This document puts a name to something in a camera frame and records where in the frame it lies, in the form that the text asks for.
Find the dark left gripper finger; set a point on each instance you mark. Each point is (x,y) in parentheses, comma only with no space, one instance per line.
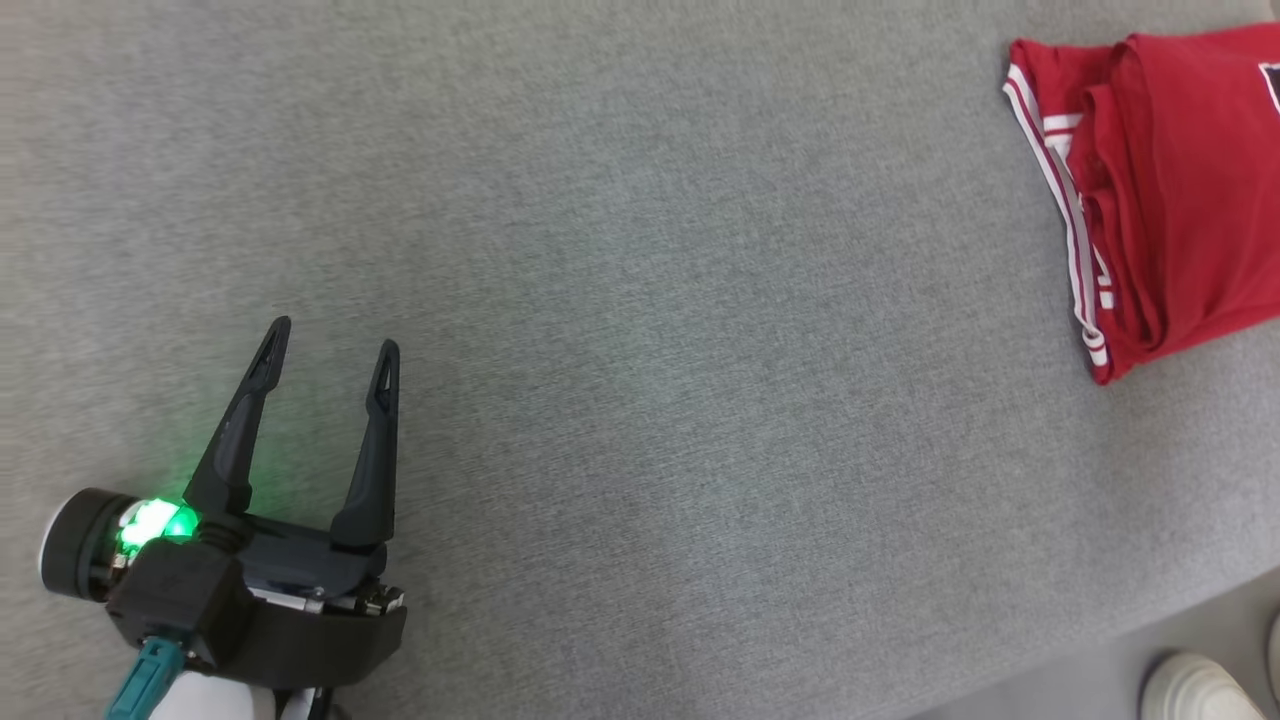
(370,460)
(240,430)

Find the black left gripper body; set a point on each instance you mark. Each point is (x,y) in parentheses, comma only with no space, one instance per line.
(320,640)

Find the red shirt with white stripes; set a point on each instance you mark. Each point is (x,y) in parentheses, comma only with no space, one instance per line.
(1180,200)

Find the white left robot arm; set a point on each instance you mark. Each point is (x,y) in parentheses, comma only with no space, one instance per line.
(215,700)

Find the grey fabric sofa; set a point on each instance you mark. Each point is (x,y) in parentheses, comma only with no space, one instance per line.
(640,300)

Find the white shoe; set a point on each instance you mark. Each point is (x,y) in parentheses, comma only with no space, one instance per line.
(1195,690)

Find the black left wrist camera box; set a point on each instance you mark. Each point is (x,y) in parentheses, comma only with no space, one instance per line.
(180,600)

